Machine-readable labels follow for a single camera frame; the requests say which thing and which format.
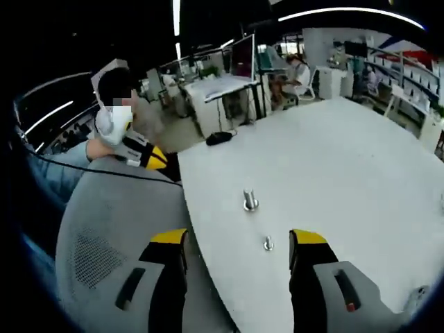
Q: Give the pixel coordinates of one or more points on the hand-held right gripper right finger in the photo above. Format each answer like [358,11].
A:
[312,277]

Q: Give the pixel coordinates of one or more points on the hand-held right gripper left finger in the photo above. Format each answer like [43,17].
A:
[166,277]

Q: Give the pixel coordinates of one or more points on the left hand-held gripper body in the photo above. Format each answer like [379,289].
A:
[111,132]

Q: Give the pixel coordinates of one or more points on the thin steel threaded stud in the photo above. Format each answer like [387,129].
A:
[268,240]

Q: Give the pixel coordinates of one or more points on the thick steel threaded stud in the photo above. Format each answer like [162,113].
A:
[248,197]

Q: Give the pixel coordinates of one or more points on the person's left hand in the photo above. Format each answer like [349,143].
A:
[97,151]

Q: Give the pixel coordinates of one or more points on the grey mesh office chair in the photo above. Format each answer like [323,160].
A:
[104,215]

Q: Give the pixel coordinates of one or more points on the black pouch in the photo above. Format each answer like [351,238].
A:
[218,138]

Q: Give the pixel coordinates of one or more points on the white standing desk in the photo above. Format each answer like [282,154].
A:
[225,86]

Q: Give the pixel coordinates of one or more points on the white handheld controller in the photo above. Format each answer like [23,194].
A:
[421,295]

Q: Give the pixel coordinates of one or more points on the computer monitor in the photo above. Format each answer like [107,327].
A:
[243,59]

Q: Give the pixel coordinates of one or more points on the white office chair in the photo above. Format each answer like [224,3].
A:
[314,86]

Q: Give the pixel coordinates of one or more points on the white cabinet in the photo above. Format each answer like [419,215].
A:
[329,83]

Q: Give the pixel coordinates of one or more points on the white storage shelving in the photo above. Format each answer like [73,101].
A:
[409,79]

